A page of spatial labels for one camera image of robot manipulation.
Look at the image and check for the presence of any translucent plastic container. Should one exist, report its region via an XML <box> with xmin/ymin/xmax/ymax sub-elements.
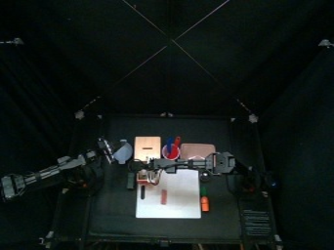
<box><xmin>114</xmin><ymin>139</ymin><xmax>135</xmax><ymax>165</ymax></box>

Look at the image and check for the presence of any pink tray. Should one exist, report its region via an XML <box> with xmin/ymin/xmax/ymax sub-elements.
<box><xmin>179</xmin><ymin>143</ymin><xmax>218</xmax><ymax>161</ymax></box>

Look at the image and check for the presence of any red toy utensil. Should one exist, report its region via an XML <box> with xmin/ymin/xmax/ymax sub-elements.
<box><xmin>173</xmin><ymin>136</ymin><xmax>184</xmax><ymax>154</ymax></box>

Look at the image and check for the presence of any small metal pot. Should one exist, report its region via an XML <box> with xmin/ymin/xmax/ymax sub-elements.
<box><xmin>198</xmin><ymin>170</ymin><xmax>214</xmax><ymax>183</ymax></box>

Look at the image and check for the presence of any white text label sticker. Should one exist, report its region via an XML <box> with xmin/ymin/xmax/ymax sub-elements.
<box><xmin>241</xmin><ymin>209</ymin><xmax>272</xmax><ymax>237</ymax></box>

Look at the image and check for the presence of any blue toy utensil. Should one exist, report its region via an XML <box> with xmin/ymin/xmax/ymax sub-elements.
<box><xmin>166</xmin><ymin>136</ymin><xmax>175</xmax><ymax>155</ymax></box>

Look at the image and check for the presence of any orange toy carrot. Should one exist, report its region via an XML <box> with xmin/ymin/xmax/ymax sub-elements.
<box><xmin>200</xmin><ymin>186</ymin><xmax>212</xmax><ymax>213</ymax></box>

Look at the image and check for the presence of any white cutting board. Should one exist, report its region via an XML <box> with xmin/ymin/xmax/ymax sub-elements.
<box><xmin>135</xmin><ymin>168</ymin><xmax>202</xmax><ymax>220</ymax></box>

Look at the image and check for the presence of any light wooden drawer box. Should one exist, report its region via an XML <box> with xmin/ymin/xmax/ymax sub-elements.
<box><xmin>134</xmin><ymin>136</ymin><xmax>162</xmax><ymax>163</ymax></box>

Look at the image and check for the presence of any red plastic cup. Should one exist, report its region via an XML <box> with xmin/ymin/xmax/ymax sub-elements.
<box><xmin>161</xmin><ymin>144</ymin><xmax>182</xmax><ymax>161</ymax></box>

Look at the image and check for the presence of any diagonal brace wire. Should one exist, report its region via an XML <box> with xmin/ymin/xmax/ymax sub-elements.
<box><xmin>81</xmin><ymin>0</ymin><xmax>232</xmax><ymax>112</ymax></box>
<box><xmin>121</xmin><ymin>0</ymin><xmax>254</xmax><ymax>115</ymax></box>

